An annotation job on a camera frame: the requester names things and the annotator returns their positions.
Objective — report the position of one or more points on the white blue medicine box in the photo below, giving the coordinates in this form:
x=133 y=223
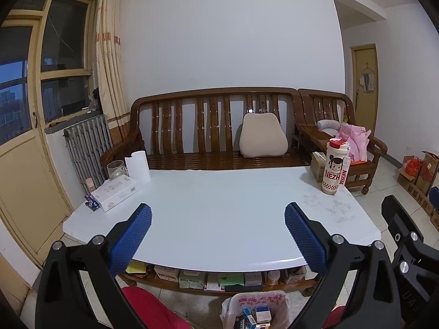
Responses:
x=262 y=314

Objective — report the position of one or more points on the grey neck pillow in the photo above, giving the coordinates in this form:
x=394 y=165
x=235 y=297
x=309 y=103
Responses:
x=330 y=127

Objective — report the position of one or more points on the cardboard boxes stack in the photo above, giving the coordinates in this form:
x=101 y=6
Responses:
x=417 y=177

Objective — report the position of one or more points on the white tissue box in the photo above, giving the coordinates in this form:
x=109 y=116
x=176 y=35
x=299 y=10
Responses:
x=111 y=193

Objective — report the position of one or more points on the glass jar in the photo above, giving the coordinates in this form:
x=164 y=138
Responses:
x=116 y=169

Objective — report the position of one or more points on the beige back cushion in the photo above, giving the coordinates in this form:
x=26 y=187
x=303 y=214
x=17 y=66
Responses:
x=262 y=136

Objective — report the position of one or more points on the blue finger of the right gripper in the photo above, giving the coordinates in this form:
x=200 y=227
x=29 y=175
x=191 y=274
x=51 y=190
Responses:
x=434 y=198

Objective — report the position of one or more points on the large cartoon tumbler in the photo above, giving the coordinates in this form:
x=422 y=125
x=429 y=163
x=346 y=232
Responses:
x=337 y=155

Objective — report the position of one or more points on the wooden bench sofa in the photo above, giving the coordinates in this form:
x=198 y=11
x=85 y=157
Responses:
x=193 y=130

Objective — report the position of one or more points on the yellow door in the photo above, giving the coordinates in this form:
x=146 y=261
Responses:
x=365 y=85

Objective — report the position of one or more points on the white red trash bag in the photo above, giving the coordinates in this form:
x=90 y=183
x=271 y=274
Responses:
x=277 y=300

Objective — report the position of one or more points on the beige curtain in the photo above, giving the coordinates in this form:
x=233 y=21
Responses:
x=109 y=69

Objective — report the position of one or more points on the pink plastic bag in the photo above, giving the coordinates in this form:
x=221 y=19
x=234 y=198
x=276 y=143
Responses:
x=358 y=138

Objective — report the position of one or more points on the blue cartoon medicine box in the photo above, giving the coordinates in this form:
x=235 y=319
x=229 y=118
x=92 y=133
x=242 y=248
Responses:
x=250 y=322

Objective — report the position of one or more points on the wooden armchair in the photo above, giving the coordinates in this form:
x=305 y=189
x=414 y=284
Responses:
x=322 y=115

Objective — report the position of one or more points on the grey radiator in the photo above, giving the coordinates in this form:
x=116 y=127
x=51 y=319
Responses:
x=86 y=142

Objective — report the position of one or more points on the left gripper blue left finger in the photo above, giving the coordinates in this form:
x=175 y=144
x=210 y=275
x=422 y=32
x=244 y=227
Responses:
x=125 y=238

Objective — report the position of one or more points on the brown drink cartons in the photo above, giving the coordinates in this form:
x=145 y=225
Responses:
x=317 y=165

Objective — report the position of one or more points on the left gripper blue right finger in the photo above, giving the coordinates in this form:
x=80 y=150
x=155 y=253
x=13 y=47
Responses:
x=309 y=236

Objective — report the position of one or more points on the white paper roll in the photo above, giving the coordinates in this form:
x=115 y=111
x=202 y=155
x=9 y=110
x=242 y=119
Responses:
x=138 y=167

